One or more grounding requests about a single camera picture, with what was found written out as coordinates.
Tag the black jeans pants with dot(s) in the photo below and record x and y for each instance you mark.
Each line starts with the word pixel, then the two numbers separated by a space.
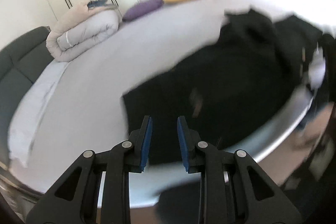
pixel 226 90

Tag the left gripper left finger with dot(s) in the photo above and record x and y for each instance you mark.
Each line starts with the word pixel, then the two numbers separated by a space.
pixel 96 181

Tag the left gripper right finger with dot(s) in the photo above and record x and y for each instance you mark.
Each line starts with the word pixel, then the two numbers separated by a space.
pixel 234 188

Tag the bed with white sheet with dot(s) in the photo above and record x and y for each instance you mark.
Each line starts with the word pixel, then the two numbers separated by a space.
pixel 77 106

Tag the purple pillow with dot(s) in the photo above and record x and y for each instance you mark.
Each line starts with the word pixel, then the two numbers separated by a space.
pixel 141 9

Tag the folded blue denim garment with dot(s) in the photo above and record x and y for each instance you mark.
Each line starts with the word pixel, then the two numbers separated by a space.
pixel 96 3

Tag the folded beige white duvet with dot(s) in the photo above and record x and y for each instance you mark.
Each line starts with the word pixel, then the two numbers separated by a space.
pixel 81 28

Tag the dark green padded headboard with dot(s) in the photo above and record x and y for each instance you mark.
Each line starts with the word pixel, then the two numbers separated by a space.
pixel 22 62

